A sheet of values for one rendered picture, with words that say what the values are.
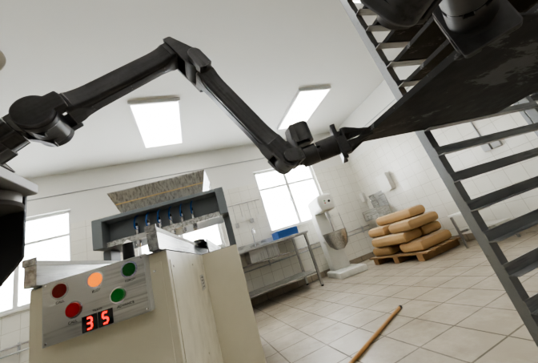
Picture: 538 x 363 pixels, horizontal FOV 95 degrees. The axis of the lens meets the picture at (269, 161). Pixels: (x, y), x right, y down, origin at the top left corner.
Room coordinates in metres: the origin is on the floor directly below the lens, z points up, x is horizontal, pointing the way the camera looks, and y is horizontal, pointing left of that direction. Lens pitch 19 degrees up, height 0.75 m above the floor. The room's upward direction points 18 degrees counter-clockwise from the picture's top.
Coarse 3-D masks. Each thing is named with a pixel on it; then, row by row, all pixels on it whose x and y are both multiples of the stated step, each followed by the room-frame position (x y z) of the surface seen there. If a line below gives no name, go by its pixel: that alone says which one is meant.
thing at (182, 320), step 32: (128, 256) 0.73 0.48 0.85; (160, 256) 0.70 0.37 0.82; (192, 256) 1.09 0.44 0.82; (32, 288) 0.63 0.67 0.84; (160, 288) 0.70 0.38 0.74; (192, 288) 0.96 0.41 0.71; (32, 320) 0.63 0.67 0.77; (128, 320) 0.68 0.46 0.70; (160, 320) 0.69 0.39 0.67; (192, 320) 0.87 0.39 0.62; (32, 352) 0.63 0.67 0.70; (64, 352) 0.65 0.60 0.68; (96, 352) 0.66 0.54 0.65; (128, 352) 0.68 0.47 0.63; (160, 352) 0.69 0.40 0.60; (192, 352) 0.80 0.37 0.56
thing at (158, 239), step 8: (152, 224) 0.66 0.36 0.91; (152, 232) 0.67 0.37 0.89; (160, 232) 0.70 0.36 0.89; (168, 232) 0.79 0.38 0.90; (152, 240) 0.67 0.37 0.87; (160, 240) 0.69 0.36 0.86; (168, 240) 0.78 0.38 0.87; (176, 240) 0.89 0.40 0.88; (184, 240) 1.02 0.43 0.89; (152, 248) 0.67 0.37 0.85; (160, 248) 0.68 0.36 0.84; (176, 248) 0.86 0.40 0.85; (184, 248) 1.00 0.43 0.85; (192, 248) 1.18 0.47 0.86; (200, 248) 1.44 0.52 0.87
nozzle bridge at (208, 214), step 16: (208, 192) 1.40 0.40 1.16; (144, 208) 1.32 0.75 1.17; (160, 208) 1.38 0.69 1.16; (176, 208) 1.44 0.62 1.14; (208, 208) 1.48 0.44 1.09; (224, 208) 1.41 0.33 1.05; (96, 224) 1.27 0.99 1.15; (112, 224) 1.36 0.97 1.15; (128, 224) 1.38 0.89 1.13; (144, 224) 1.40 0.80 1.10; (176, 224) 1.39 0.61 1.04; (208, 224) 1.61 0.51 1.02; (96, 240) 1.27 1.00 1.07; (112, 240) 1.36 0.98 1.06; (144, 240) 1.44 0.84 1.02; (112, 256) 1.39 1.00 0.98
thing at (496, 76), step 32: (512, 32) 0.36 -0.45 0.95; (448, 64) 0.40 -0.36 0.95; (480, 64) 0.44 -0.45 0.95; (512, 64) 0.49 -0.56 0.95; (416, 96) 0.49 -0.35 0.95; (448, 96) 0.55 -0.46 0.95; (480, 96) 0.63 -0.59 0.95; (512, 96) 0.73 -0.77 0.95; (384, 128) 0.63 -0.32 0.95; (416, 128) 0.73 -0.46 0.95
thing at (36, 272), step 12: (24, 264) 0.60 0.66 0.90; (36, 264) 0.61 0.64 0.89; (48, 264) 0.65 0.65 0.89; (60, 264) 0.69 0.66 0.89; (72, 264) 0.75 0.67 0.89; (84, 264) 0.81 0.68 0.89; (96, 264) 0.88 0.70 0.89; (24, 276) 0.60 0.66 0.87; (36, 276) 0.61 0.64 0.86; (48, 276) 0.65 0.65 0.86; (60, 276) 0.69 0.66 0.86; (24, 288) 0.60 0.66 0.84
